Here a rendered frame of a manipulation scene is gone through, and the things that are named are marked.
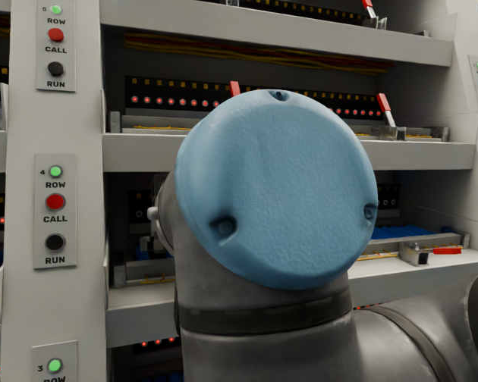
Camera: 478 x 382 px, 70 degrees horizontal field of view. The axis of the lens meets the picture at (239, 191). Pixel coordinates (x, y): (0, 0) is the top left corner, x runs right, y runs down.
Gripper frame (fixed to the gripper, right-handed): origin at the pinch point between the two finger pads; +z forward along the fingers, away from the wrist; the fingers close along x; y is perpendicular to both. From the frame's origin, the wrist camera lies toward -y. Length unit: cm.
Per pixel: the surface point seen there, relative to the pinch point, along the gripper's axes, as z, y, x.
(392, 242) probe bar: -3.9, -2.4, -34.4
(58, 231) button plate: -8.4, 2.2, 13.2
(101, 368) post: -8.5, -12.1, 9.2
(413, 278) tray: -7.9, -7.7, -33.5
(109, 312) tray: -8.3, -6.7, 8.3
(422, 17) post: -2, 42, -52
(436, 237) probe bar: -3.9, -2.2, -43.9
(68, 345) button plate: -8.7, -9.3, 12.2
